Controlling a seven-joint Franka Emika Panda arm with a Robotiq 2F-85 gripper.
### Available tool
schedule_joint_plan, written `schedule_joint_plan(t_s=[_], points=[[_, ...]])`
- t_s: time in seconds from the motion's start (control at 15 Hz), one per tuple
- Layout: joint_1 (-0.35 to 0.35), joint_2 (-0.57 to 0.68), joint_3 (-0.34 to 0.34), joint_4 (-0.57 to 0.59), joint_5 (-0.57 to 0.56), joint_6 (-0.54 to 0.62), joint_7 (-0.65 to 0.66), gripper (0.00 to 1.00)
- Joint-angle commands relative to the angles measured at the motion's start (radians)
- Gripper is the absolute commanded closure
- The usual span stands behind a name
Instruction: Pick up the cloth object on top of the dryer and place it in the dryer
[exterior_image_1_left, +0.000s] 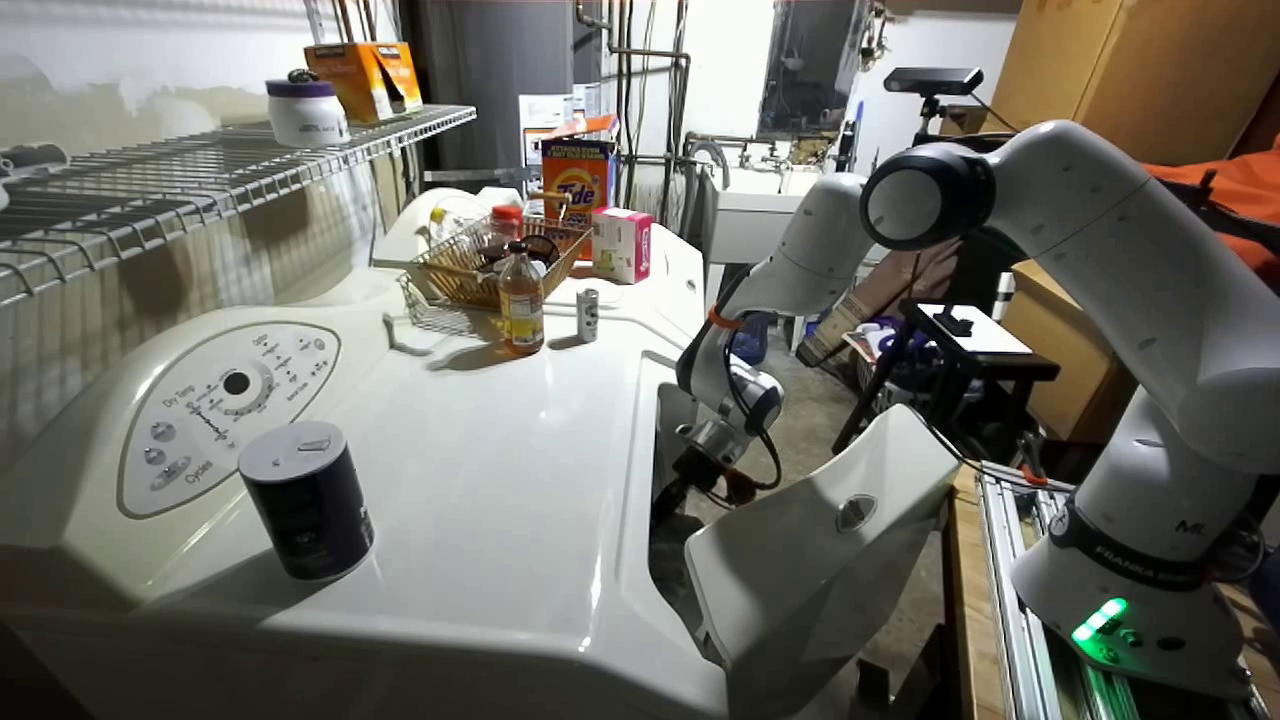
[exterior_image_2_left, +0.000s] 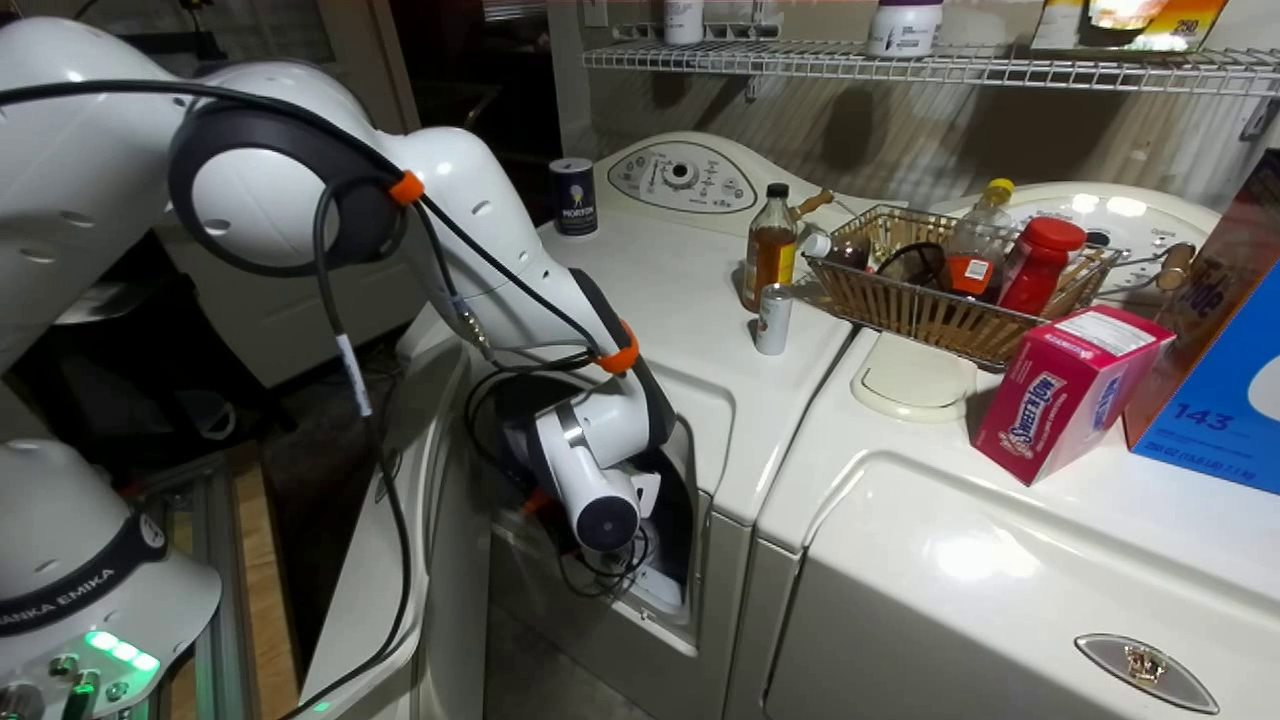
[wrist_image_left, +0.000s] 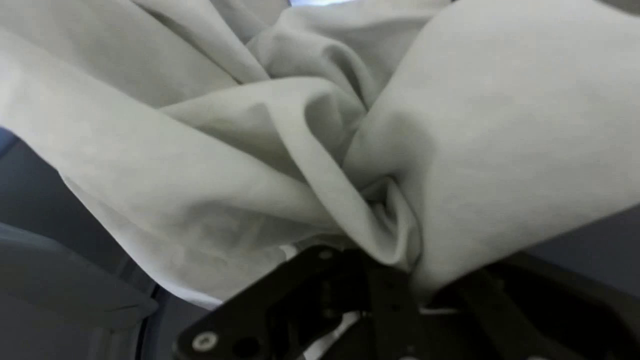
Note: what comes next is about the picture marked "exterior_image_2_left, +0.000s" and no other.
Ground white dryer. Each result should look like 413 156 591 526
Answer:
476 128 884 720

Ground white dryer door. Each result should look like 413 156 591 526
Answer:
297 305 501 720

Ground small white bottle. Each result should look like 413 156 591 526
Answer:
748 282 793 358

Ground amber glass bottle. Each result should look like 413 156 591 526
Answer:
742 181 799 298

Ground black can white lid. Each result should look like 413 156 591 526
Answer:
546 152 598 240

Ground pale blue clothes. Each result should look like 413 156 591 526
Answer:
619 563 690 618

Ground wicker basket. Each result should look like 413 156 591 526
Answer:
802 198 1116 372

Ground white plastic bottle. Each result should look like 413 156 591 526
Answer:
658 0 710 48

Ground yellow capped bottle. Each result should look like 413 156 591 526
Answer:
945 174 1019 298

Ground red lidded container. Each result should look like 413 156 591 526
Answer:
994 211 1090 319

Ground pink cardboard box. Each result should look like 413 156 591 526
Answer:
972 305 1177 489

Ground wooden base board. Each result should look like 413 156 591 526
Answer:
224 455 303 720

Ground blue cardboard box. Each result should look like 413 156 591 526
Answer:
1131 257 1280 500

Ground orange box with dark print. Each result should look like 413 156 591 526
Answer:
1082 0 1231 54

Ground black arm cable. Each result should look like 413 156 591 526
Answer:
283 164 672 720

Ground white wire shelf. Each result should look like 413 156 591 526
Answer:
579 35 1280 95

